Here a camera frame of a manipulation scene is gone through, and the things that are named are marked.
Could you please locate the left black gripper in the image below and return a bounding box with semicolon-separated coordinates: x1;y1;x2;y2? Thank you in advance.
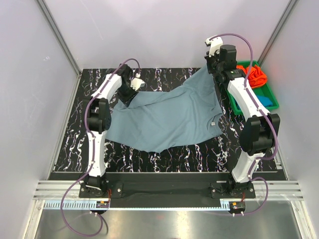
117;83;139;107

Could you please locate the grey-blue t shirt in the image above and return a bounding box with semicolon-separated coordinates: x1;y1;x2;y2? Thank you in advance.
106;66;222;153

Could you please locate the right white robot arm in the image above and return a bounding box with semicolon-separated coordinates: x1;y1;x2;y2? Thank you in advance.
205;42;280;198

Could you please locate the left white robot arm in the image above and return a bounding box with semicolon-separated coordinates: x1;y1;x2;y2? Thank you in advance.
81;64;138;197

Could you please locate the orange t shirt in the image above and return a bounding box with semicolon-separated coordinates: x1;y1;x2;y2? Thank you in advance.
248;65;267;89

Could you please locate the teal blue t shirt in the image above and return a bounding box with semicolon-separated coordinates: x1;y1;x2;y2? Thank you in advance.
235;94;274;112

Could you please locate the left small connector box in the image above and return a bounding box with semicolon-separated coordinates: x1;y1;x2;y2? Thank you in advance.
96;200;110;208

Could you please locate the small connector box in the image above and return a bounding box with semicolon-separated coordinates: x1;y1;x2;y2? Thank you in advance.
229;201;246;214
96;200;110;208

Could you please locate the right small connector box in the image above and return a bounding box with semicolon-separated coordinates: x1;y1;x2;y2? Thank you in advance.
229;201;246;214

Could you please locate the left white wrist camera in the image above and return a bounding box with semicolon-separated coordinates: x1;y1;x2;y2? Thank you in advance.
130;73;146;91

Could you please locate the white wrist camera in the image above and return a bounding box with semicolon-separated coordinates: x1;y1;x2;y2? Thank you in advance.
130;73;146;91
205;37;223;57

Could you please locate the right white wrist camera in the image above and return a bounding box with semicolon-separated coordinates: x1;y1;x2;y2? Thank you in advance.
205;37;223;57

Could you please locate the right aluminium corner post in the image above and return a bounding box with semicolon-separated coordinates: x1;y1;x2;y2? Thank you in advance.
258;0;299;66

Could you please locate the aluminium corner post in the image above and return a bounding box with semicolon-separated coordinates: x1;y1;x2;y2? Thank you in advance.
35;0;82;77
258;0;299;66

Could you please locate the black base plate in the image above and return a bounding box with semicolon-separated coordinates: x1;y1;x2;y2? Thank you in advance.
79;172;255;210

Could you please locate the left aluminium corner post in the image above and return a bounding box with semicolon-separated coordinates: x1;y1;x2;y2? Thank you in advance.
35;0;82;77

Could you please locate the white slotted cable duct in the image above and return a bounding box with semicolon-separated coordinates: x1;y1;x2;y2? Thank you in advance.
43;200;231;211

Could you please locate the aluminium rail frame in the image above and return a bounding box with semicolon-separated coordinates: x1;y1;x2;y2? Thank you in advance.
34;180;304;201

